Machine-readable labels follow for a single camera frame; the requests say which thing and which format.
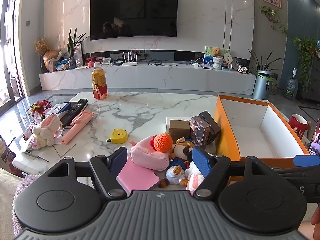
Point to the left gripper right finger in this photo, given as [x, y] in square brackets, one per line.
[215, 172]

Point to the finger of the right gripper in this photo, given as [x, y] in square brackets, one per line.
[306, 160]

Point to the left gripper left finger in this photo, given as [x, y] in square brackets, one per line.
[105, 171]

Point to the yellow tape measure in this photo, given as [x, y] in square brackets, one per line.
[118, 136]

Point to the dark grey box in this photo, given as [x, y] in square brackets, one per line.
[215, 129]

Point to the fox plush blue outfit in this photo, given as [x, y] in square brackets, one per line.
[181, 153]

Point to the small bear plush keychain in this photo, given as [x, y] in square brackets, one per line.
[174, 175]

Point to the brown cardboard box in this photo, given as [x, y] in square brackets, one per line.
[179, 129]

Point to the orange crochet fruit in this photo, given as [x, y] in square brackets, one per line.
[162, 142]

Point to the white black plush toy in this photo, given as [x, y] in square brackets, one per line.
[194, 176]

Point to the purple patterned box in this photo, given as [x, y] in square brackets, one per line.
[200, 130]

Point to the person right hand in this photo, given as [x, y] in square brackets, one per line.
[316, 217]

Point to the smartphone on stand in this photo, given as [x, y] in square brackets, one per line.
[314, 148]

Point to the red mug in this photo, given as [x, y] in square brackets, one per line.
[300, 125]

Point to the orange white storage box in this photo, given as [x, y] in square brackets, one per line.
[255, 128]

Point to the black remote keyboard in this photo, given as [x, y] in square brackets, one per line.
[76, 108]

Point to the pink white bunny plush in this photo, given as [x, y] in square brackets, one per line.
[45, 133]

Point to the water jug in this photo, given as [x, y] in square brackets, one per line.
[291, 86]

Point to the blue white card box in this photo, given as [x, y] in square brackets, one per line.
[60, 109]

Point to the grey trash bin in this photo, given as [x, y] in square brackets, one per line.
[263, 84]

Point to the iced tea bottle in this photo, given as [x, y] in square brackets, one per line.
[99, 83]

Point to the red feather flower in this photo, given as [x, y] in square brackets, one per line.
[39, 108]

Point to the white marble tv console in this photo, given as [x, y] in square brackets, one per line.
[144, 76]

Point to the potted plant by bin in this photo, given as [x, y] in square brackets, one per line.
[259, 64]

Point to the white wifi router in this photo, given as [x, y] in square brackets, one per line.
[130, 58]

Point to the teddy bear on console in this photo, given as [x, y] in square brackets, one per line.
[217, 58]

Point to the hanging ivy plant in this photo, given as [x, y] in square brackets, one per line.
[307, 48]

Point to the golden vase ornament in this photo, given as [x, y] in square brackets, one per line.
[50, 59]

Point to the potted green plant left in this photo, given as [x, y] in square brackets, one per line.
[74, 40]

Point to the wall mounted television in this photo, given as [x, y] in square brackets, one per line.
[125, 18]

